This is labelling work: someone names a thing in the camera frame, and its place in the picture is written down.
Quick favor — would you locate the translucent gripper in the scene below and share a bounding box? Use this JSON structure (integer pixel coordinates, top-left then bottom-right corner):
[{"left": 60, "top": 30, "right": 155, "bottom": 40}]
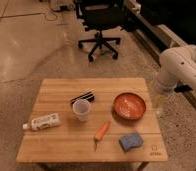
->
[{"left": 153, "top": 83, "right": 168, "bottom": 116}]

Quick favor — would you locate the black striped eraser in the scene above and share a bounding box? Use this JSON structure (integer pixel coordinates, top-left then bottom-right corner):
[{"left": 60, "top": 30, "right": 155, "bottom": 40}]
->
[{"left": 71, "top": 92, "right": 95, "bottom": 104}]

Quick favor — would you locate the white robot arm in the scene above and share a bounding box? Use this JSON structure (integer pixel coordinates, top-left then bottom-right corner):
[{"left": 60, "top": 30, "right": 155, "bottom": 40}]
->
[{"left": 153, "top": 45, "right": 196, "bottom": 107}]

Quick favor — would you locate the orange bowl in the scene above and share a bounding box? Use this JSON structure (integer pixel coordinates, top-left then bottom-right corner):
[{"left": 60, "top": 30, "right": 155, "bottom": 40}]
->
[{"left": 113, "top": 92, "right": 146, "bottom": 120}]

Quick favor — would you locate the blue sponge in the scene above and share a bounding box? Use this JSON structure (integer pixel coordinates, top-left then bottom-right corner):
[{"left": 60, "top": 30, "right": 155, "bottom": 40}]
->
[{"left": 119, "top": 132, "right": 143, "bottom": 151}]

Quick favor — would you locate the wooden table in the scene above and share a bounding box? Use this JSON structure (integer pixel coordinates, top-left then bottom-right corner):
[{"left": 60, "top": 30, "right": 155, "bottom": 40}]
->
[{"left": 16, "top": 78, "right": 168, "bottom": 164}]

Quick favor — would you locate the orange carrot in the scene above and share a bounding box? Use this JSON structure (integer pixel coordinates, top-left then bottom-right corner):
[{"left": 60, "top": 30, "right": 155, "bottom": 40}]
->
[{"left": 94, "top": 121, "right": 111, "bottom": 149}]

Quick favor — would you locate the black office chair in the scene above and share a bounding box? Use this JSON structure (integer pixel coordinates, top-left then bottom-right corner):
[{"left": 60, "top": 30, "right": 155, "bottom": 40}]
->
[{"left": 73, "top": 0, "right": 127, "bottom": 62}]

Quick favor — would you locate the white tube bottle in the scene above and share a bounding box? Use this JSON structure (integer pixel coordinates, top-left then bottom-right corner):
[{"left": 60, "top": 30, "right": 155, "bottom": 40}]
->
[{"left": 23, "top": 113, "right": 61, "bottom": 131}]

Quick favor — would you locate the long bench rail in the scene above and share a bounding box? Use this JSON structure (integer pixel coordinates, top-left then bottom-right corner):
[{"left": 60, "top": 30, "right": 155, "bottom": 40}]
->
[{"left": 124, "top": 0, "right": 196, "bottom": 110}]

